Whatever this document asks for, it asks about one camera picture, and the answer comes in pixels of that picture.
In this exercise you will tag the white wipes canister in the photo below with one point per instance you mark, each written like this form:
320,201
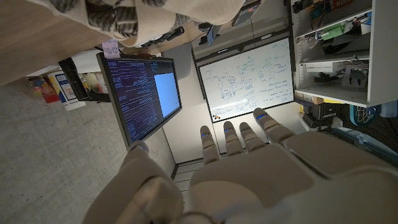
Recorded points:
66,90

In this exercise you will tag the beige patterned scarf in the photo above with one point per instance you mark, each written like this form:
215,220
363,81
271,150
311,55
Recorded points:
149,18

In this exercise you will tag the pale sticky note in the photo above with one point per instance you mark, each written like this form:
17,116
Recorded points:
110,48

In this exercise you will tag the wall whiteboard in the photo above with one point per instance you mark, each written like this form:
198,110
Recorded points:
248,79

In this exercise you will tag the black computer monitor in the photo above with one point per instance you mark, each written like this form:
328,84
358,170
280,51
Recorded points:
143,96

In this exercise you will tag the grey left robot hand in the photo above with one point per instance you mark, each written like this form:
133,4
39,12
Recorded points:
264,186

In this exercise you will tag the black remote control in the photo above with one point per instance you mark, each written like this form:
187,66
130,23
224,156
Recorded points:
164,35

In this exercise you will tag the black keyboard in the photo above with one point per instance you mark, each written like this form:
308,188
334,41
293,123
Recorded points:
246,12

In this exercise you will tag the white shelf unit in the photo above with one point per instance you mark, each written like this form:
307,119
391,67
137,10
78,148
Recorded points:
379,49

